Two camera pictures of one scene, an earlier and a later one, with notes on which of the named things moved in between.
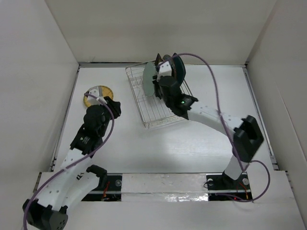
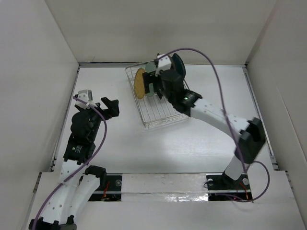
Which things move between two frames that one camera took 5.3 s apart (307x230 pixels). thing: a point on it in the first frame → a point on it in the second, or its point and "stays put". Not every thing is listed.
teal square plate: [180, 69] stays put
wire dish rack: [152, 109] stays put
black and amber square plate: [158, 60] stays put
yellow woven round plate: [103, 91] → [138, 84]
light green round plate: [148, 73] stays put
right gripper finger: [157, 86] → [146, 76]
